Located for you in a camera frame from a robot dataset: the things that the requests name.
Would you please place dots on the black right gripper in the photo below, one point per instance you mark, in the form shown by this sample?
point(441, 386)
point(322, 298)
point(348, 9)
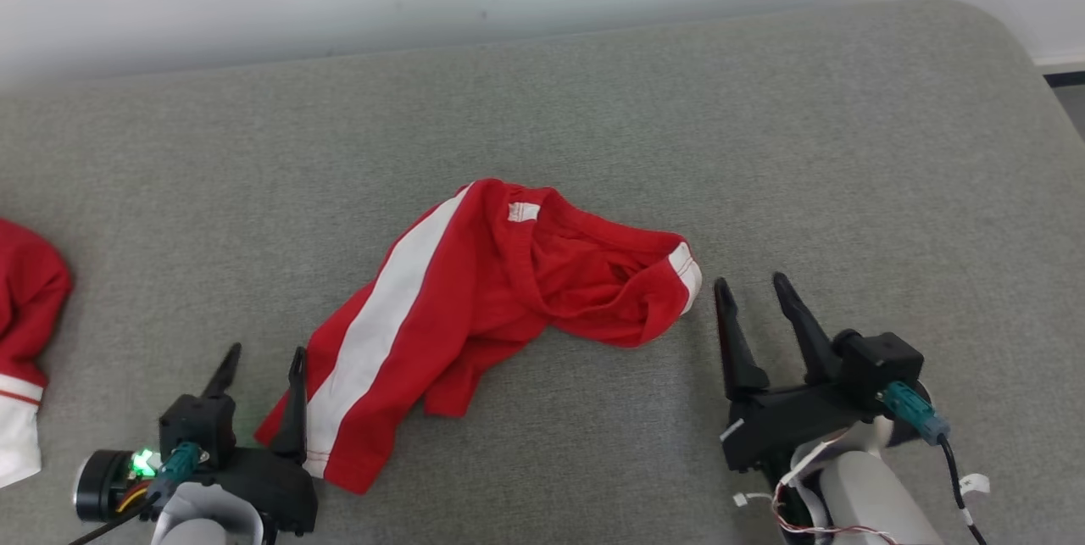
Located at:
point(788, 422)

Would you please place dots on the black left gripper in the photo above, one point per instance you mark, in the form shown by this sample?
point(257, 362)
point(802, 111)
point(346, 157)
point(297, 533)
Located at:
point(275, 490)

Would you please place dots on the red shorts with white stripe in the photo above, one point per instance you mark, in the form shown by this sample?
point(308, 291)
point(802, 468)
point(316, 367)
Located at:
point(475, 291)

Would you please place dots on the red jersey with white sleeves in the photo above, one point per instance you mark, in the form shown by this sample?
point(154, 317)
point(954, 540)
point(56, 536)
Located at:
point(25, 299)

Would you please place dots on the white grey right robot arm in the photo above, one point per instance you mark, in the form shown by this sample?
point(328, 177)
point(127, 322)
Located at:
point(865, 503)

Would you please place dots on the grey fabric sofa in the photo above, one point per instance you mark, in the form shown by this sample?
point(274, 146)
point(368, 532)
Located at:
point(593, 104)

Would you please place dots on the dark baseboard strip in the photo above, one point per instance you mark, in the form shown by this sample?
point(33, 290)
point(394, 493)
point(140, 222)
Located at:
point(1066, 78)

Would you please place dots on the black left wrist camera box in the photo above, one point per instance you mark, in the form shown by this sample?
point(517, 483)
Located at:
point(199, 426)

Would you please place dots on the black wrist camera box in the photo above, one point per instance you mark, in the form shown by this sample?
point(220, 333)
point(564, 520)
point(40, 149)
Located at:
point(199, 426)
point(881, 358)

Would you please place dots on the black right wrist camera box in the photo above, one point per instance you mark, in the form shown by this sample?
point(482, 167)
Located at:
point(881, 358)

